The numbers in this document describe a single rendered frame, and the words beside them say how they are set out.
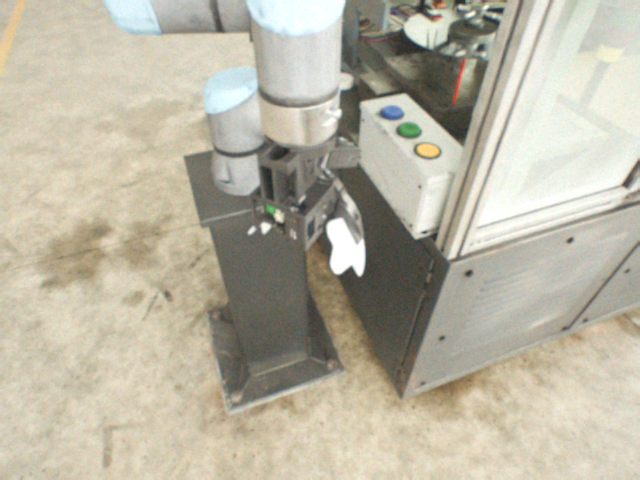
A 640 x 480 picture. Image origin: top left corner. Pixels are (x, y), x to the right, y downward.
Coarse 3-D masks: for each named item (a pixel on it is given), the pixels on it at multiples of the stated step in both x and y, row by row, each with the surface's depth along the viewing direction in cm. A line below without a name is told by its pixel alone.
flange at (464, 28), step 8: (456, 24) 102; (464, 24) 101; (472, 24) 99; (480, 24) 99; (488, 24) 102; (456, 32) 99; (464, 32) 99; (472, 32) 99; (480, 32) 99; (488, 32) 99
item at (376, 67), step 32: (352, 0) 118; (384, 0) 103; (352, 32) 123; (352, 64) 129; (384, 64) 115; (416, 64) 112; (448, 64) 112; (384, 96) 108; (416, 96) 104; (448, 96) 100; (448, 128) 100
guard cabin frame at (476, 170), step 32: (512, 0) 49; (544, 0) 46; (512, 32) 51; (544, 32) 49; (512, 64) 51; (480, 96) 58; (512, 96) 54; (480, 128) 61; (512, 128) 59; (480, 160) 61; (480, 192) 68; (608, 192) 84; (448, 224) 75; (512, 224) 78; (544, 224) 82; (448, 256) 77
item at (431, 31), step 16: (416, 16) 109; (432, 16) 109; (448, 16) 109; (496, 16) 109; (416, 32) 101; (432, 32) 101; (448, 32) 101; (496, 32) 101; (432, 48) 95; (448, 48) 95; (464, 48) 95; (480, 48) 95
